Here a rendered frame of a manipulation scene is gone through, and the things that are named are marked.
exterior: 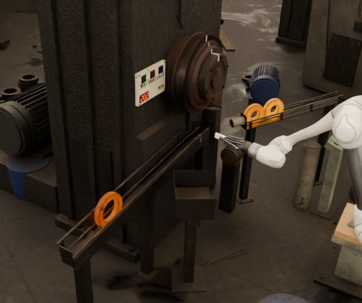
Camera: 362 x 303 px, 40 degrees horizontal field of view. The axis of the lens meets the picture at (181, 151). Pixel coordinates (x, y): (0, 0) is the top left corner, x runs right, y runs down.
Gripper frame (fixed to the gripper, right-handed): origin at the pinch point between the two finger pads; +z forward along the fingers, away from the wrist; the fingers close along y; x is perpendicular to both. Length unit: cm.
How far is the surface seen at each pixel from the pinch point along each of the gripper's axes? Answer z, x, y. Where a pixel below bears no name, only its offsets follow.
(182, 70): 20, 44, -21
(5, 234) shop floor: 107, -84, -78
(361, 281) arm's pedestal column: -105, -60, 4
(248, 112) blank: 0.3, -0.4, 42.1
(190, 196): -7.6, -13.6, -45.7
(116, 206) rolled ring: 16, -10, -81
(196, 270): -17, -72, -39
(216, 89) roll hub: 8.6, 28.6, 1.7
